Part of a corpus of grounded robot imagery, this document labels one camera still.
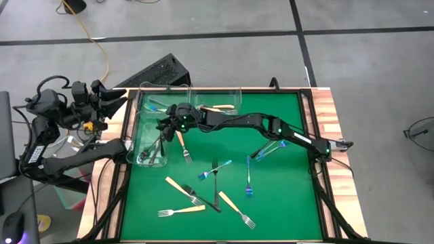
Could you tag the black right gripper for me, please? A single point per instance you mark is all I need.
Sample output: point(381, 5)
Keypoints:
point(188, 117)

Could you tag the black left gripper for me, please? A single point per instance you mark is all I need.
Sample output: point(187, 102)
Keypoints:
point(83, 105)

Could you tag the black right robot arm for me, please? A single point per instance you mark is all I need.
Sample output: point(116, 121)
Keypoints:
point(237, 120)

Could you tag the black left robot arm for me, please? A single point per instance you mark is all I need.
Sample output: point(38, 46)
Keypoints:
point(78, 157)

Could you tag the clear plastic bin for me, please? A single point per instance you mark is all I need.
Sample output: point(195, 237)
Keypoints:
point(152, 91)
point(142, 125)
point(217, 96)

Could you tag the yellow power box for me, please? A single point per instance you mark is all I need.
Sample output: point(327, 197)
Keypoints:
point(88, 126)

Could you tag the black floor beam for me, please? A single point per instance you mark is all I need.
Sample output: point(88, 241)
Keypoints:
point(68, 184)

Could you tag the black round base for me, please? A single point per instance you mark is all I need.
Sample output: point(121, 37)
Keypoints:
point(75, 5)

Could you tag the teal plastic box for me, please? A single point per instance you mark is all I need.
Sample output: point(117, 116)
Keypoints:
point(68, 198)

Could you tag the grey monitor panel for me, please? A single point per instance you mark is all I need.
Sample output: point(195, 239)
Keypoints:
point(6, 135)

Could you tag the black table clamp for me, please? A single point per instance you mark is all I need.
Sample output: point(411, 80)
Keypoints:
point(273, 80)

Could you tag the grey desk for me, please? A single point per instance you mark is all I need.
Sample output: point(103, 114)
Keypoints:
point(17, 196)

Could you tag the yellow tape roll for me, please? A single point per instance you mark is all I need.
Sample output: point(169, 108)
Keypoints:
point(44, 223)

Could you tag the green table mat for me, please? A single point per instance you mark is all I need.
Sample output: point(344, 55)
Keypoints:
point(288, 210)

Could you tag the black computer mouse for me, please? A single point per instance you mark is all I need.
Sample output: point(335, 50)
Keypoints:
point(13, 227)

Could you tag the black frame strut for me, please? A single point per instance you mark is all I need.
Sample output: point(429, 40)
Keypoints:
point(115, 193)
point(335, 203)

